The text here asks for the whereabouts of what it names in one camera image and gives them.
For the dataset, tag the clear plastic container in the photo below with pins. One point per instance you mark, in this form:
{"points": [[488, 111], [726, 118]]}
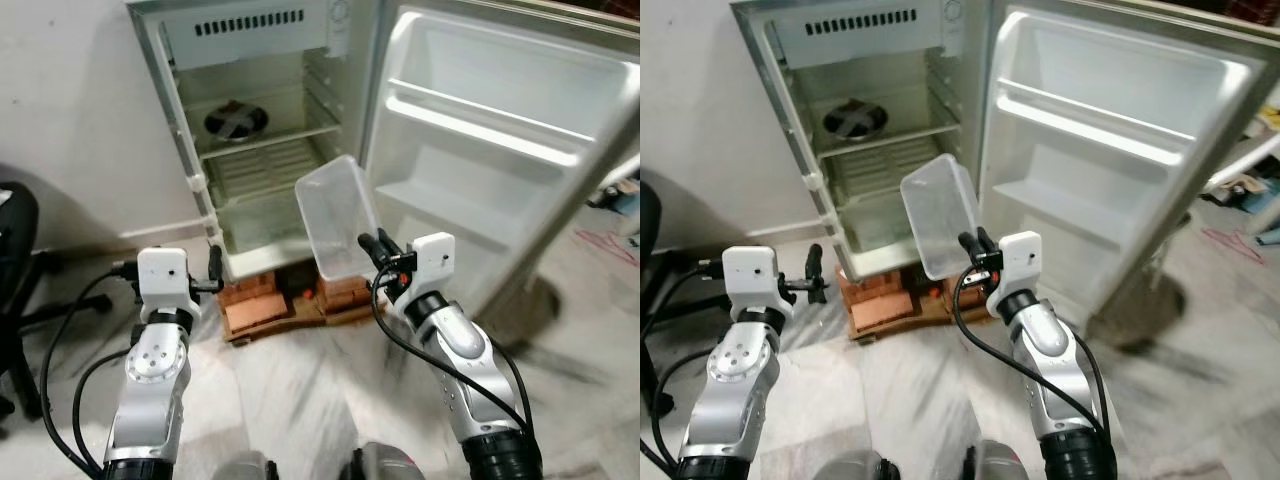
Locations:
{"points": [[335, 215], [940, 215]]}

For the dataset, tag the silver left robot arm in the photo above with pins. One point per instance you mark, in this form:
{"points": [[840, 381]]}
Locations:
{"points": [[150, 390], [730, 390]]}

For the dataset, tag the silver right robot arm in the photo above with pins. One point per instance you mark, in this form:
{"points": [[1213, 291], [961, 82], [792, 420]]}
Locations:
{"points": [[1060, 370], [470, 370]]}

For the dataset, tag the white fridge door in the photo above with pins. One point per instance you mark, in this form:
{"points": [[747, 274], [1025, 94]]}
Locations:
{"points": [[1090, 200], [480, 200]]}

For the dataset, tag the black round fridge fan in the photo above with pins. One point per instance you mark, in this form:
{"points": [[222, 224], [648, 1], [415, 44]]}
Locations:
{"points": [[236, 121], [855, 121]]}

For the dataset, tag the white mini fridge body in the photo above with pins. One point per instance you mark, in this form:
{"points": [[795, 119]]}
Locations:
{"points": [[870, 40], [260, 40]]}

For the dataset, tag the red brick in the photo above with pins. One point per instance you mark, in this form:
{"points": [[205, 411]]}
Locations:
{"points": [[255, 305], [345, 293], [880, 305]]}

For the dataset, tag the wooden base board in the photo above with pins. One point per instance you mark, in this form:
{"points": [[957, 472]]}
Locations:
{"points": [[905, 328], [300, 322]]}

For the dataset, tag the black office chair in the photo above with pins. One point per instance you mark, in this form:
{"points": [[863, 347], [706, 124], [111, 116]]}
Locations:
{"points": [[655, 270], [15, 260]]}

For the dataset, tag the grey robot left leg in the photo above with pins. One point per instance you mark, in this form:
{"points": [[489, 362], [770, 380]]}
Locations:
{"points": [[245, 468], [855, 468]]}

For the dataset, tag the grey robot leg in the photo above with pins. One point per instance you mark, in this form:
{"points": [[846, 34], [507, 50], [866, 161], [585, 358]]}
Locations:
{"points": [[245, 468], [385, 465], [855, 468], [1000, 465]]}

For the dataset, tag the grey robot right leg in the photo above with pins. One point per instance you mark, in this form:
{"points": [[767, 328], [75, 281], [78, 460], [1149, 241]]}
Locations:
{"points": [[385, 465], [1000, 465]]}

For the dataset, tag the dark clutter pile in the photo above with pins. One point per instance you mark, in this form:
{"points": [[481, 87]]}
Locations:
{"points": [[618, 190], [1250, 185]]}

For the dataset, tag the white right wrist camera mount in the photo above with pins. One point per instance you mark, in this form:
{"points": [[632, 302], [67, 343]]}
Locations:
{"points": [[1018, 258], [432, 260]]}

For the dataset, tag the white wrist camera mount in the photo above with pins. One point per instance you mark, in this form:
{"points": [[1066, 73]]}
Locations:
{"points": [[432, 260], [750, 272], [1018, 258], [165, 275]]}

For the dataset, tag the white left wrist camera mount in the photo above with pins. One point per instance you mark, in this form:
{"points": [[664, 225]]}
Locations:
{"points": [[165, 275], [750, 272]]}

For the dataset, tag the white door shelf rail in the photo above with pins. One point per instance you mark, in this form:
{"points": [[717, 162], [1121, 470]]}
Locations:
{"points": [[1090, 125], [480, 125]]}

